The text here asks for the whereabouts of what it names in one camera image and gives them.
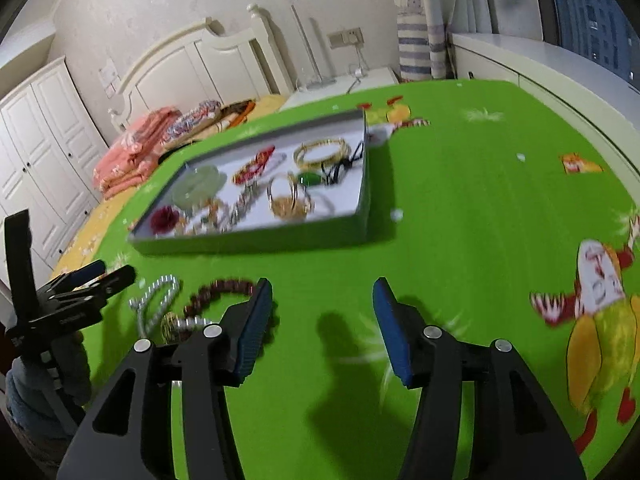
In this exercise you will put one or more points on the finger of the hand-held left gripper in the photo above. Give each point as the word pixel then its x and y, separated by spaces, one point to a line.
pixel 87 270
pixel 110 282

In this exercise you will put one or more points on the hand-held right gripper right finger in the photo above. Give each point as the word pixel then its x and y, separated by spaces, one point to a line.
pixel 395 330

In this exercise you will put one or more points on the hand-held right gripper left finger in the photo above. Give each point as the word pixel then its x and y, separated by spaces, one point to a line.
pixel 252 330

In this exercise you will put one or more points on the gold patterned charm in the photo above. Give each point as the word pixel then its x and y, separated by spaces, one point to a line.
pixel 175 325

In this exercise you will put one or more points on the red rose brooch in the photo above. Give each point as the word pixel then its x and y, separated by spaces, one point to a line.
pixel 165 220

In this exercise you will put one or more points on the grey cardboard box tray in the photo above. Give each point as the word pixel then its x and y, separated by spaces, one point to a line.
pixel 250 240

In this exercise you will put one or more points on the pale green jade bangle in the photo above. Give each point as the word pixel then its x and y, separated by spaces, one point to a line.
pixel 192 195

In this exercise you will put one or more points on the gold hoop ornament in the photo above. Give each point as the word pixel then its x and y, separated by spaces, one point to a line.
pixel 287 207

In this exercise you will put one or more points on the gold bangle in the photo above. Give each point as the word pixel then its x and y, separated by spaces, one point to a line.
pixel 300 157

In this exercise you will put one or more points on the person's left forearm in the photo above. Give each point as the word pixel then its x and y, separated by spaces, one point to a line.
pixel 25 395

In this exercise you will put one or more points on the person's left hand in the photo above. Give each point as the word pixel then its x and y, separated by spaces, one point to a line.
pixel 75 365

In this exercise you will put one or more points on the pink folded blanket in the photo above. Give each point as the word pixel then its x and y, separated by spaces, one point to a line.
pixel 125 160

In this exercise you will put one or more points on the white wardrobe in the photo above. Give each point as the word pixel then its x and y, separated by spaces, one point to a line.
pixel 40 160

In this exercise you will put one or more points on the green cartoon printed tablecloth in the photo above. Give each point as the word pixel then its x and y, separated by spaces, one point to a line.
pixel 475 210

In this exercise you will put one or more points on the patterned round pillow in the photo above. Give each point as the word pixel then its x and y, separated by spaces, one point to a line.
pixel 195 115

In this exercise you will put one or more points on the white bed headboard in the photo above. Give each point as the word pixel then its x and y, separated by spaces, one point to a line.
pixel 165 75

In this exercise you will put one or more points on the white nightstand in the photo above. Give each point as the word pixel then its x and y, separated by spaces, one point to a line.
pixel 350 82

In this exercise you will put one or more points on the printed striped curtain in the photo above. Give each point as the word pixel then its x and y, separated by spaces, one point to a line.
pixel 415 50

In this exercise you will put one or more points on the white pole lamp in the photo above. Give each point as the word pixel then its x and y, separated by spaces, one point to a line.
pixel 302 45

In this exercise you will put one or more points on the white window sill cabinet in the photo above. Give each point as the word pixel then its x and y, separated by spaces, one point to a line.
pixel 525 55

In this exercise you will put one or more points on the dark framed window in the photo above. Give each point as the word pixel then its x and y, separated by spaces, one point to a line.
pixel 590 10

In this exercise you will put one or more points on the wall socket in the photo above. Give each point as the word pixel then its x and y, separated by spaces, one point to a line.
pixel 345 37

